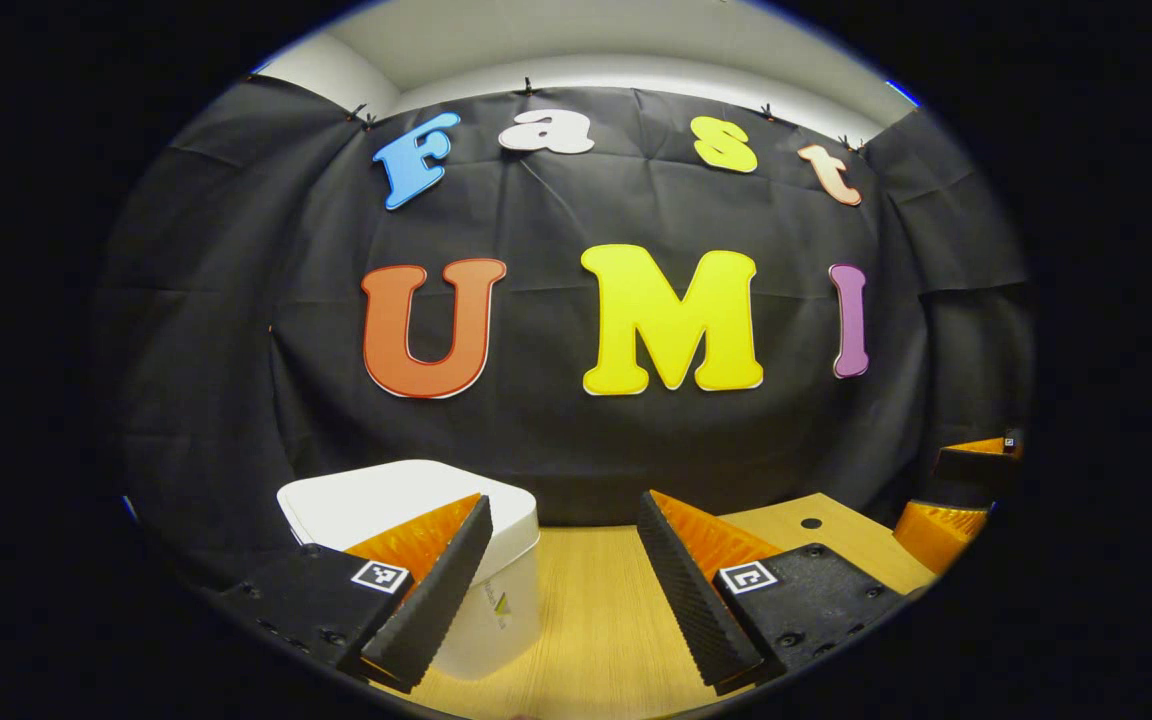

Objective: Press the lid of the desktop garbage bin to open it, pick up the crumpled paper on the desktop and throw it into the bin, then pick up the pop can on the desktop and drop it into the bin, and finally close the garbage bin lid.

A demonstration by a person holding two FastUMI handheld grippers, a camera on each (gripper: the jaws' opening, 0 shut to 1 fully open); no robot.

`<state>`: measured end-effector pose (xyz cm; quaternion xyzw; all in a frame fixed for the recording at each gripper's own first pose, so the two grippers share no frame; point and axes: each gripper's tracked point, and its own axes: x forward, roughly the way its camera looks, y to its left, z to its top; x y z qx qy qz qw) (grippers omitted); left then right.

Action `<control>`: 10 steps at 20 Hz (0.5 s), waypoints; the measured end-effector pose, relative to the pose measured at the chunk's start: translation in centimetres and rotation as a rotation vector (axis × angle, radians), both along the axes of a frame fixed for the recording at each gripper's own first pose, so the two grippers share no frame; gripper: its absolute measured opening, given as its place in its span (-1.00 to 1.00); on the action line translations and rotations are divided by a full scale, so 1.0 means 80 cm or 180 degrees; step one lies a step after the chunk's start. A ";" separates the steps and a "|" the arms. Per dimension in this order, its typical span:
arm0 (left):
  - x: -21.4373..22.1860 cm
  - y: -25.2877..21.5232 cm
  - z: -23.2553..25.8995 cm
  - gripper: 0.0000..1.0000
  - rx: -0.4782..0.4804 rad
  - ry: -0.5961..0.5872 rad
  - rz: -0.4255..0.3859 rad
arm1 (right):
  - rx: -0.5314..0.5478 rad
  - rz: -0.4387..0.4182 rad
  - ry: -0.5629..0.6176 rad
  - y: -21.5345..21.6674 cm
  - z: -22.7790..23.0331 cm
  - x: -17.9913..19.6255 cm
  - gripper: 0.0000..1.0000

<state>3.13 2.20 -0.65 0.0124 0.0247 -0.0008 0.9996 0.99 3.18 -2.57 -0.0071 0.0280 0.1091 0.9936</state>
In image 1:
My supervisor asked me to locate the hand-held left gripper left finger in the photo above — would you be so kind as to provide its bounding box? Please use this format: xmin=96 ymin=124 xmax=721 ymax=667
xmin=216 ymin=494 xmax=495 ymax=693

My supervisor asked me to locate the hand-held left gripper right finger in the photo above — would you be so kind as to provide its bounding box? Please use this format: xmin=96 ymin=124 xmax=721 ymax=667
xmin=636 ymin=490 xmax=912 ymax=696

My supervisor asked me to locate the white desktop garbage bin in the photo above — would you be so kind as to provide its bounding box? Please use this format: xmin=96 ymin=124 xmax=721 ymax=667
xmin=277 ymin=459 xmax=542 ymax=683

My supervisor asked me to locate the wooden desktop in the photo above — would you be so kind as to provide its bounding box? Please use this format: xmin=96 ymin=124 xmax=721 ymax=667
xmin=366 ymin=492 xmax=939 ymax=720

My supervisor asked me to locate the black backdrop cloth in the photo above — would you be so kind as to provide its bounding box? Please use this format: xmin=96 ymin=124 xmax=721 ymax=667
xmin=101 ymin=75 xmax=1037 ymax=591

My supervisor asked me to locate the row of black cloth clips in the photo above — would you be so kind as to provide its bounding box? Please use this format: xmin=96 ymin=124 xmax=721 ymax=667
xmin=246 ymin=65 xmax=862 ymax=151

